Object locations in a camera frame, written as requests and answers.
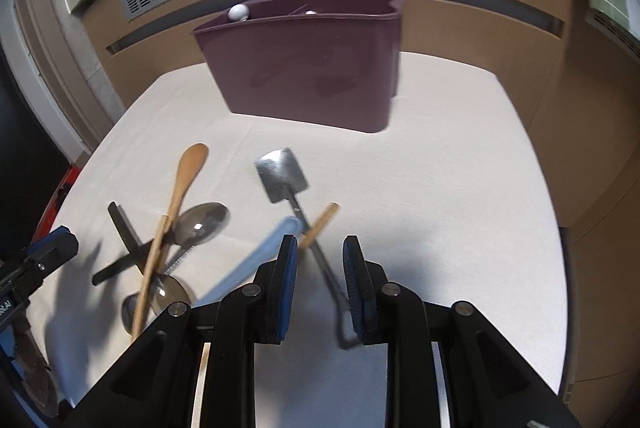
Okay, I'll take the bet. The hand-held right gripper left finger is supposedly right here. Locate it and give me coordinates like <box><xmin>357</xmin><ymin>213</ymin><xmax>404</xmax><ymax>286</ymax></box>
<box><xmin>62</xmin><ymin>234</ymin><xmax>301</xmax><ymax>428</ymax></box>

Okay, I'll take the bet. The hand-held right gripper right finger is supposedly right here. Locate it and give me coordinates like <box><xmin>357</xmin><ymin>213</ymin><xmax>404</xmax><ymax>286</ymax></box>
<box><xmin>341</xmin><ymin>235</ymin><xmax>583</xmax><ymax>428</ymax></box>

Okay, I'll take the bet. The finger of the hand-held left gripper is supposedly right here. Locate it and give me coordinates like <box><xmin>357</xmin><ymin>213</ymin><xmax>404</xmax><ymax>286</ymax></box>
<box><xmin>0</xmin><ymin>225</ymin><xmax>80</xmax><ymax>297</ymax></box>

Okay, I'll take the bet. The light blue plastic utensil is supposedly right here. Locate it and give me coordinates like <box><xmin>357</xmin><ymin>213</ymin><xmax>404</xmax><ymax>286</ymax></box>
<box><xmin>202</xmin><ymin>215</ymin><xmax>305</xmax><ymax>304</ymax></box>

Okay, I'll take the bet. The black plastic utensil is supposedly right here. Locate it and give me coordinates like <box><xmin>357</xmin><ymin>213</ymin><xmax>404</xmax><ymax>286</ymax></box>
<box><xmin>107</xmin><ymin>202</ymin><xmax>151</xmax><ymax>259</ymax></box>
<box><xmin>92</xmin><ymin>235</ymin><xmax>173</xmax><ymax>287</ymax></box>

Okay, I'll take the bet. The wooden chopstick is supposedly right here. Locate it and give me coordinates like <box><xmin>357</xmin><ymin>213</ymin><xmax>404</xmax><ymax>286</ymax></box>
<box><xmin>298</xmin><ymin>202</ymin><xmax>341</xmax><ymax>251</ymax></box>

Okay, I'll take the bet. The metal spoon with textured handle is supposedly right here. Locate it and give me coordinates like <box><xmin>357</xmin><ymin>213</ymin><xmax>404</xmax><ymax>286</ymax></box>
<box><xmin>162</xmin><ymin>202</ymin><xmax>230</xmax><ymax>276</ymax></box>

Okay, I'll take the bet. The metal shovel-shaped spoon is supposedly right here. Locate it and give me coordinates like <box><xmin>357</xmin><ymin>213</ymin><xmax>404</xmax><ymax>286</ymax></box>
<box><xmin>255</xmin><ymin>147</ymin><xmax>358</xmax><ymax>349</ymax></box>

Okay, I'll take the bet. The plain metal spoon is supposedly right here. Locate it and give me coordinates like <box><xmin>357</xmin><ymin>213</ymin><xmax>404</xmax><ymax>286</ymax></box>
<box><xmin>121</xmin><ymin>275</ymin><xmax>195</xmax><ymax>335</ymax></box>

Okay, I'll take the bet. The light wooden spoon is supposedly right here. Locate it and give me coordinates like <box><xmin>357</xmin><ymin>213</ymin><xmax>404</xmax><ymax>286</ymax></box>
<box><xmin>131</xmin><ymin>143</ymin><xmax>209</xmax><ymax>339</ymax></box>

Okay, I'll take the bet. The maroon plastic utensil holder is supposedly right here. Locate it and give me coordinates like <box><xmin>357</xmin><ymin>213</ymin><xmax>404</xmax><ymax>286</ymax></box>
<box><xmin>193</xmin><ymin>0</ymin><xmax>405</xmax><ymax>134</ymax></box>

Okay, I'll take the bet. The red object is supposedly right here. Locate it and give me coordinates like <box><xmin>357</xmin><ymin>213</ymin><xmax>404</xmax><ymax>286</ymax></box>
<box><xmin>30</xmin><ymin>165</ymin><xmax>83</xmax><ymax>259</ymax></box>

